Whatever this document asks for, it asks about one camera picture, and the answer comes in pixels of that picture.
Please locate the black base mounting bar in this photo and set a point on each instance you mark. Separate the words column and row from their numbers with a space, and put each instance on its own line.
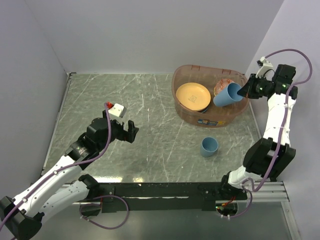
column 153, row 196

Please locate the translucent pink plastic bin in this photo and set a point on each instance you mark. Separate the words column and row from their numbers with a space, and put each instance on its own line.
column 215, row 116

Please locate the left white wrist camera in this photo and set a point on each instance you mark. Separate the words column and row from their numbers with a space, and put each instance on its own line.
column 116, row 110

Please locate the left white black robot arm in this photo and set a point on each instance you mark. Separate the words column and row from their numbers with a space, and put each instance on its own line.
column 25, row 213

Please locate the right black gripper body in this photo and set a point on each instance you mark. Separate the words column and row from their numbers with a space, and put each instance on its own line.
column 259, row 87

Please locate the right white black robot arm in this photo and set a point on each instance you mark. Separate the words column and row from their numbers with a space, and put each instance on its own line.
column 271, row 154

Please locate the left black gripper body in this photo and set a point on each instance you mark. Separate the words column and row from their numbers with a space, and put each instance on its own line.
column 117, row 130

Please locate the yellow orange plate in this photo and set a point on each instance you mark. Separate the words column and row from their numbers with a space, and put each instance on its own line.
column 193, row 96

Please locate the blue plastic cup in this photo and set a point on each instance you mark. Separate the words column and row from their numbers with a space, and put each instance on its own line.
column 229, row 95
column 208, row 147

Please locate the red orange patterned bowl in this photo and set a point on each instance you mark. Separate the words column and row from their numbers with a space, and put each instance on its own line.
column 222, row 84

